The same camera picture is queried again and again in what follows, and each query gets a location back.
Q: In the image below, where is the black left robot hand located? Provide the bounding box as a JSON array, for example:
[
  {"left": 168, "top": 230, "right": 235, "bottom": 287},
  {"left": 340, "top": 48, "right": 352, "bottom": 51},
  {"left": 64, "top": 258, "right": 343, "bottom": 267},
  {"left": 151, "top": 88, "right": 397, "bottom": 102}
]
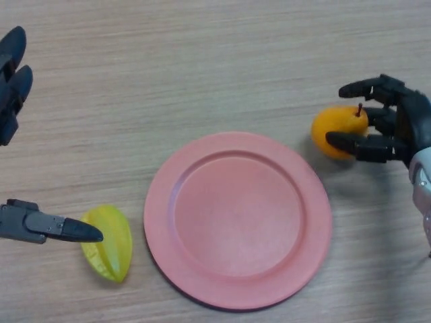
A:
[{"left": 0, "top": 26, "right": 104, "bottom": 245}]

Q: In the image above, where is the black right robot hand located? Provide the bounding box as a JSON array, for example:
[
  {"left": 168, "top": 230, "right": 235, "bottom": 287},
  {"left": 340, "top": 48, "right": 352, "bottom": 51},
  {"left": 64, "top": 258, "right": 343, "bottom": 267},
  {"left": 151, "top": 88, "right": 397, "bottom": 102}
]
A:
[{"left": 325, "top": 74, "right": 431, "bottom": 169}]

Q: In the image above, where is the yellow orange pear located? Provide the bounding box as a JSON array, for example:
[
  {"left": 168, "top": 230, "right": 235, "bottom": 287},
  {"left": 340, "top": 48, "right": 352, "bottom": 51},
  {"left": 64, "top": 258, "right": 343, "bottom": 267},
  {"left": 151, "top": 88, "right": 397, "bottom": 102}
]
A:
[{"left": 310, "top": 103, "right": 370, "bottom": 161}]

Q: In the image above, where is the pink round plate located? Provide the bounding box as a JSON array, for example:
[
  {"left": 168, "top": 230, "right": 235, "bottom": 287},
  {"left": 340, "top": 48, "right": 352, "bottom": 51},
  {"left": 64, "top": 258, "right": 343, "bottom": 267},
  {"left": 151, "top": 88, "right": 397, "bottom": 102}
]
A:
[{"left": 143, "top": 131, "right": 333, "bottom": 310}]

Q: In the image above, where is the yellow starfruit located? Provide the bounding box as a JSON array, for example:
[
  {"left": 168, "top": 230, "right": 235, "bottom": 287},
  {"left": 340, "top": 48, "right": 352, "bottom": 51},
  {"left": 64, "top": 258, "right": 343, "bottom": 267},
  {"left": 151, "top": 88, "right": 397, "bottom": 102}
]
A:
[{"left": 79, "top": 205, "right": 133, "bottom": 284}]

